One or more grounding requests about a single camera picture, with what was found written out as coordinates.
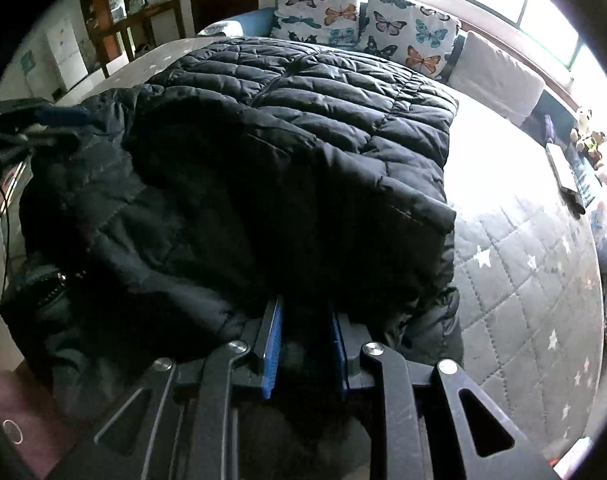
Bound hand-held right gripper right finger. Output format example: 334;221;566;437
329;310;559;480

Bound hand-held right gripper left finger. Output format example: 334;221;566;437
48;296;286;480

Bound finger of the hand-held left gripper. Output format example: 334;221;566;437
20;127;85;151
33;104;106;129

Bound black puffer jacket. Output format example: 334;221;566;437
0;37;465;461

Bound white drawer cabinet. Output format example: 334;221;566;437
46;15;92;92

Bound wooden side table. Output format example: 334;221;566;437
90;0;187;79

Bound grey star quilted mattress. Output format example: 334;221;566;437
58;35;607;461

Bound blue bolster cushion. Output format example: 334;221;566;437
198;7;277;39

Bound butterfly print pillow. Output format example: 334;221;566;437
356;0;463;82
269;0;363;47

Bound white flat box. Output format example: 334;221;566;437
546;142;580;194

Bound dark patterned box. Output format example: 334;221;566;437
566;152;601;217

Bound plain white pillow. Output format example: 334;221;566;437
448;30;547;129

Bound stuffed toy animals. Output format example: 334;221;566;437
569;107;607;167

